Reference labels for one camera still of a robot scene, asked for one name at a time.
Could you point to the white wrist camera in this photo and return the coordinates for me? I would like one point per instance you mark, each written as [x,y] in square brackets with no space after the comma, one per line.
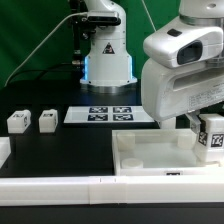
[177,47]

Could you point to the white square tabletop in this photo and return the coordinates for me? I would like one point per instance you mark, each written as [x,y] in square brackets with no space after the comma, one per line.
[158,152]

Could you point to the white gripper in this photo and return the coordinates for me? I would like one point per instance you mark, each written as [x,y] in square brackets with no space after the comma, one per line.
[170,92]

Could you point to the white U-shaped obstacle fence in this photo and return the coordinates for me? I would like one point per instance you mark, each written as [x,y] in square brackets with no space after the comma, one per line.
[51,170]

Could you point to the white AprilTag base plate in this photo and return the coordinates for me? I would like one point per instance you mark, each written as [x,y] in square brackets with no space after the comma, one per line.
[106,114]

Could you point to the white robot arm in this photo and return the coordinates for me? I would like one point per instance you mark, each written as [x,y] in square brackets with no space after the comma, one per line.
[109,66]

